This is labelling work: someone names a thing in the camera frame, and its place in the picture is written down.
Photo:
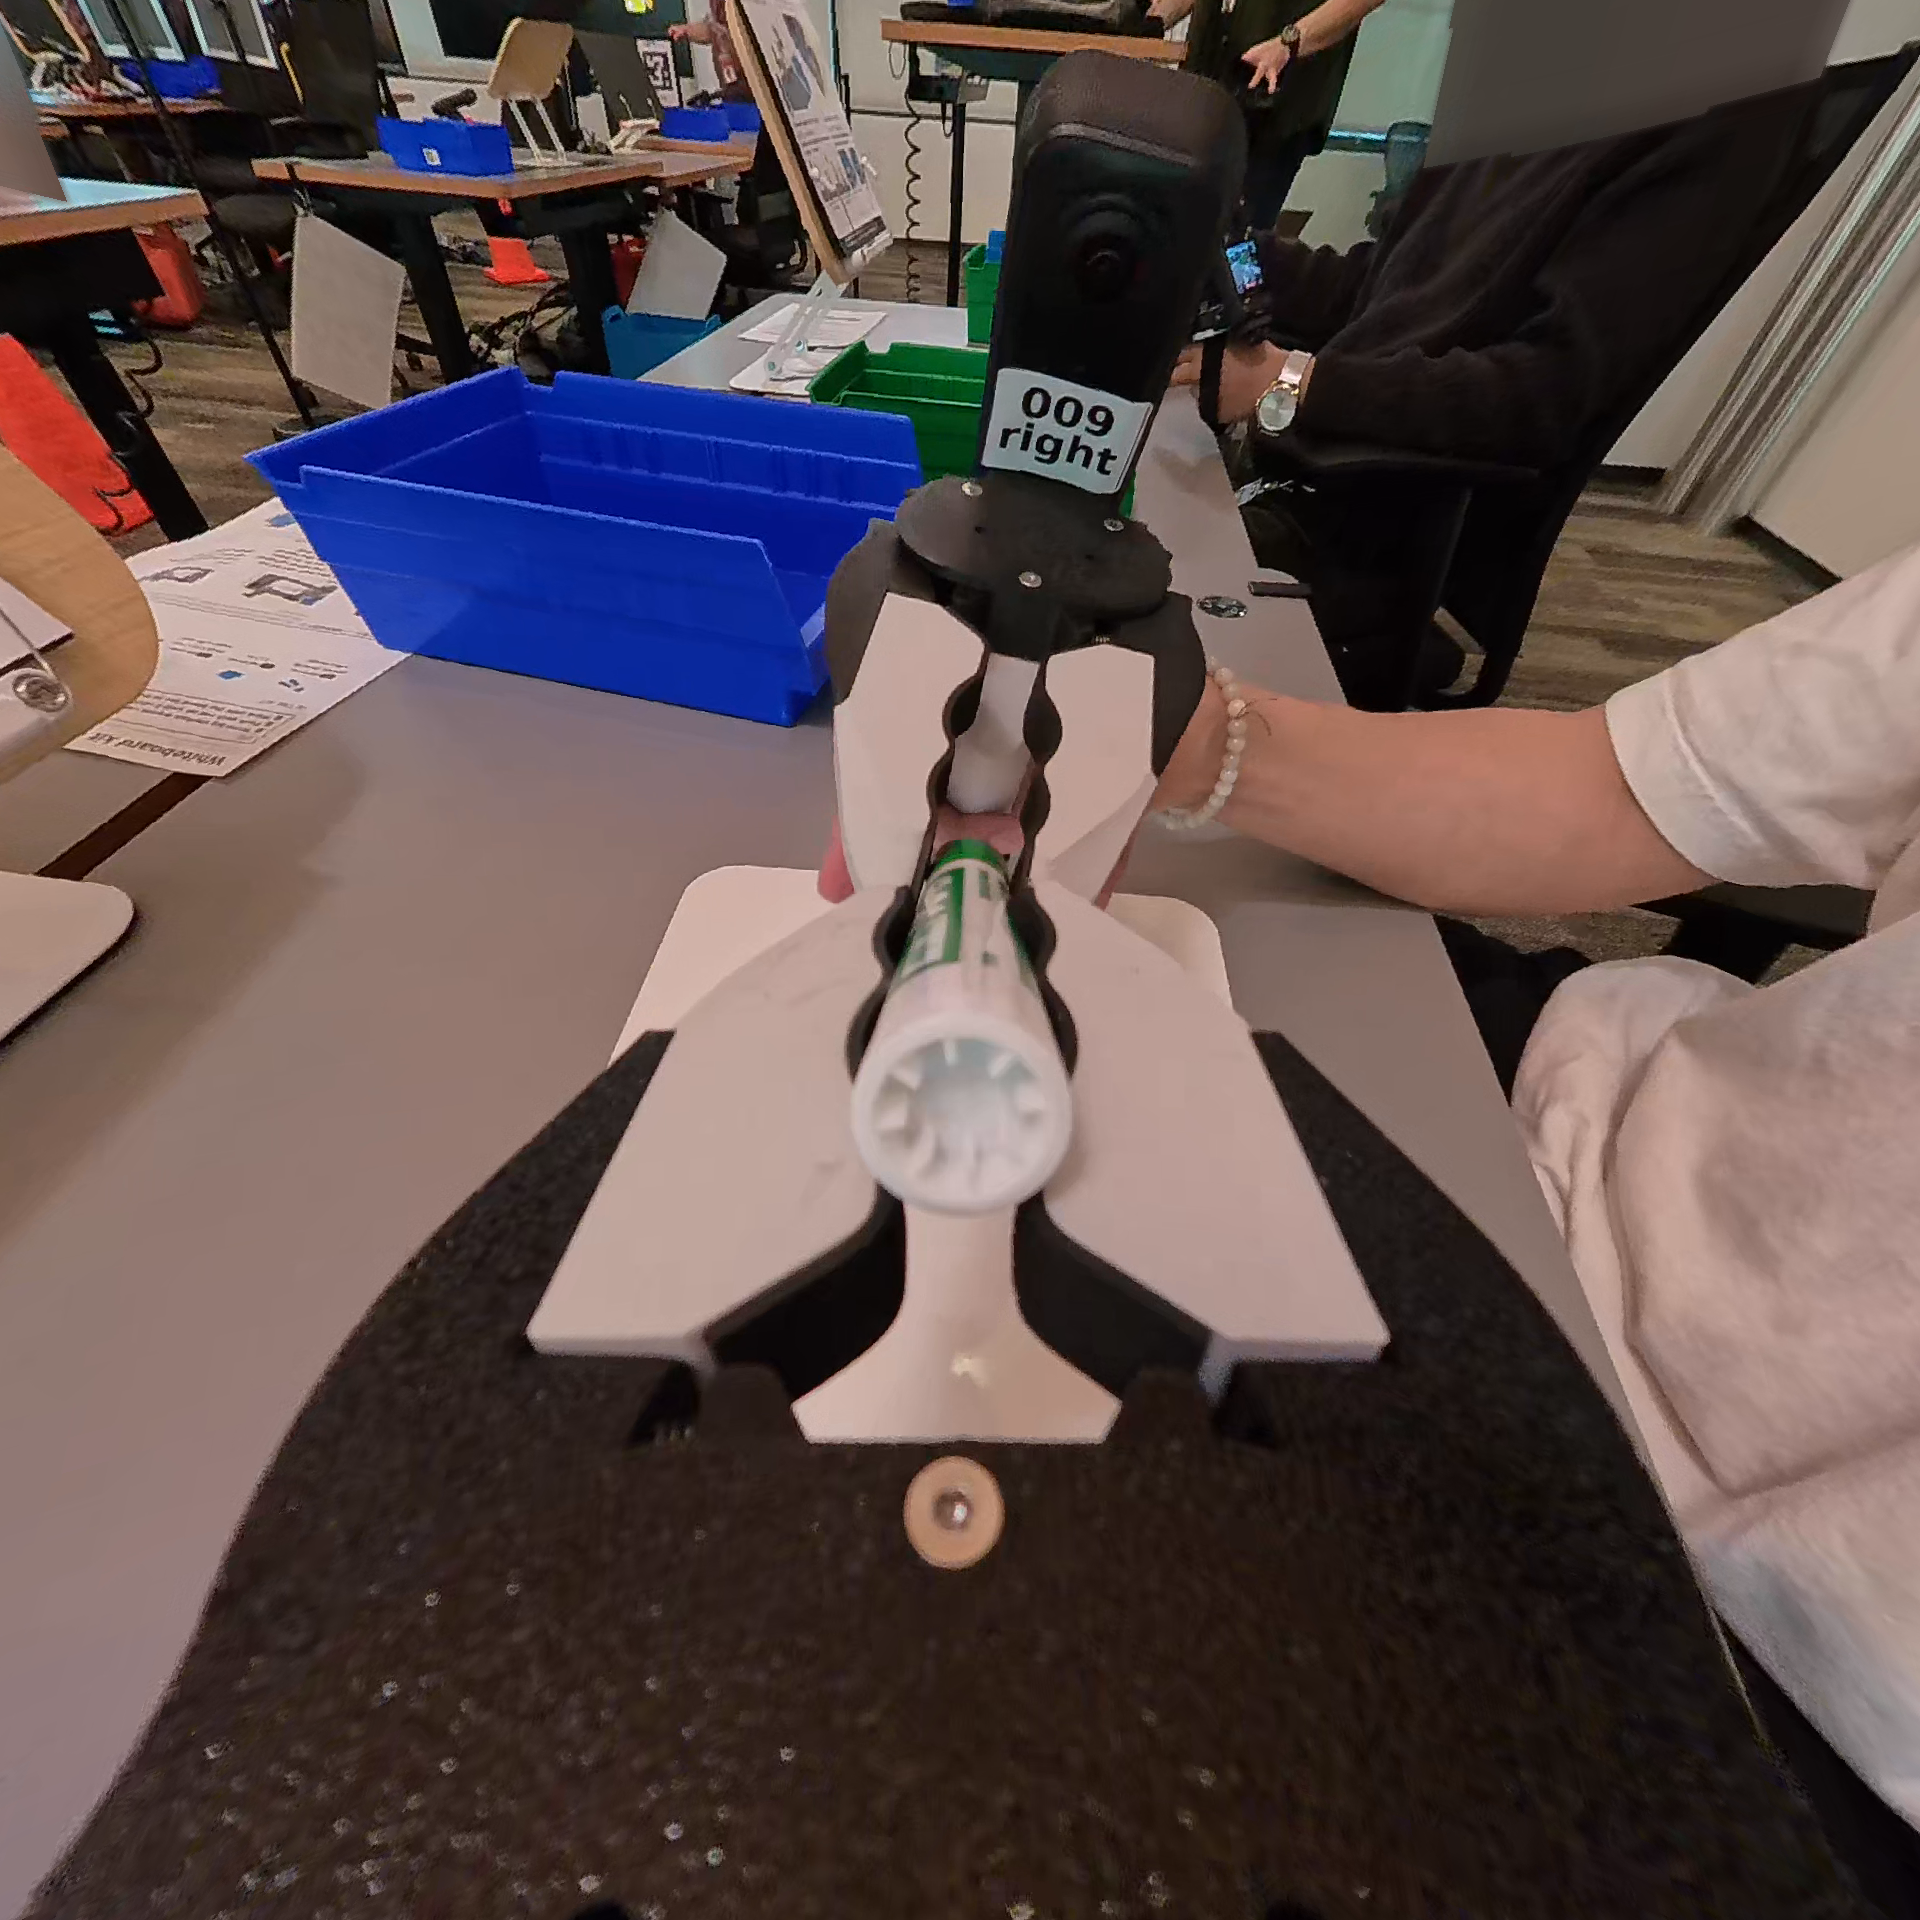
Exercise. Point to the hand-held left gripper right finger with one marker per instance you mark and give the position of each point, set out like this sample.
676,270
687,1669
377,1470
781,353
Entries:
1198,1185

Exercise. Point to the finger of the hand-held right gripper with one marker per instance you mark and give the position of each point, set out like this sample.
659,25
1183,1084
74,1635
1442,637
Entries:
892,720
1105,748

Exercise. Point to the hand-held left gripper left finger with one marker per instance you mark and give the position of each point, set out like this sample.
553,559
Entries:
704,1170

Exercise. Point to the white whiteboard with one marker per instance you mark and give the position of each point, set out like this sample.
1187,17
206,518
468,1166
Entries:
704,929

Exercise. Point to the green dry-erase marker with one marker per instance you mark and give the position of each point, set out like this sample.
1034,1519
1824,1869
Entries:
960,1081

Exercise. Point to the blue storage bin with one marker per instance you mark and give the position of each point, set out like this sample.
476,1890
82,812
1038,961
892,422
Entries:
602,537

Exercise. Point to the person's right forearm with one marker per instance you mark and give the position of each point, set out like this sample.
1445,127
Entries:
1472,793

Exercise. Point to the person's right hand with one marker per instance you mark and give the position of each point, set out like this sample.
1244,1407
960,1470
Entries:
1187,748

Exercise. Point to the green storage bin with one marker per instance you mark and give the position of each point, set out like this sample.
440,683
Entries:
982,294
902,399

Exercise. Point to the poster board on stand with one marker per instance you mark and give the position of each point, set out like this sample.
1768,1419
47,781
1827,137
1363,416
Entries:
813,135

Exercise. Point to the white board panel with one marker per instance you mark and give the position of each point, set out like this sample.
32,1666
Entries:
676,270

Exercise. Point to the orange traffic cone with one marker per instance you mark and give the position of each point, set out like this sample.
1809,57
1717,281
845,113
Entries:
520,262

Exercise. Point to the printed instruction paper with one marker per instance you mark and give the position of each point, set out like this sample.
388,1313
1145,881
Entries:
240,647

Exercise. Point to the small blue bin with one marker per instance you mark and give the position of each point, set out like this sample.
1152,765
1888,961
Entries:
444,145

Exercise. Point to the instruction sheet on stand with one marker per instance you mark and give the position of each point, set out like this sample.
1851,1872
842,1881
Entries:
77,600

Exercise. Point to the orange bag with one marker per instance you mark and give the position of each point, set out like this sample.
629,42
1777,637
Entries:
166,278

